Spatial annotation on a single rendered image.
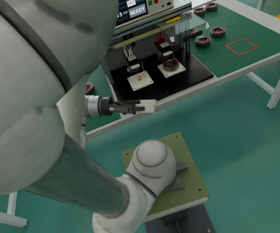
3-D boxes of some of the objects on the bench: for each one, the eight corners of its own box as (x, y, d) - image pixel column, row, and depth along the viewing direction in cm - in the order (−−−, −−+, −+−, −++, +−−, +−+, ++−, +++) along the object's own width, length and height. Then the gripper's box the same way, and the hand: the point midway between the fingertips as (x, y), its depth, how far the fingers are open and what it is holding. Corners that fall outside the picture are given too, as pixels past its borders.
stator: (216, 39, 145) (217, 35, 142) (207, 34, 152) (207, 30, 150) (228, 33, 147) (228, 29, 144) (218, 29, 154) (219, 24, 151)
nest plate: (153, 82, 127) (153, 81, 126) (133, 91, 126) (133, 89, 125) (146, 71, 136) (145, 70, 135) (127, 79, 136) (127, 77, 135)
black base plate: (213, 77, 121) (213, 74, 119) (123, 114, 118) (122, 112, 116) (180, 45, 151) (179, 43, 150) (107, 74, 148) (106, 72, 146)
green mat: (300, 44, 123) (300, 43, 123) (218, 77, 120) (218, 77, 120) (216, 3, 184) (216, 2, 183) (160, 24, 180) (160, 24, 180)
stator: (93, 95, 136) (91, 91, 133) (79, 96, 138) (76, 93, 135) (95, 84, 143) (94, 81, 140) (82, 86, 145) (80, 82, 142)
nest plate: (185, 70, 128) (185, 68, 127) (166, 78, 127) (165, 76, 126) (175, 59, 138) (175, 58, 137) (157, 66, 137) (157, 65, 136)
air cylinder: (168, 58, 140) (167, 52, 136) (159, 62, 140) (158, 55, 136) (166, 55, 144) (165, 49, 139) (157, 58, 143) (156, 52, 139)
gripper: (89, 100, 61) (154, 99, 58) (110, 94, 85) (156, 93, 82) (91, 122, 62) (154, 122, 60) (111, 110, 87) (157, 109, 84)
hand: (153, 105), depth 71 cm, fingers open, 13 cm apart
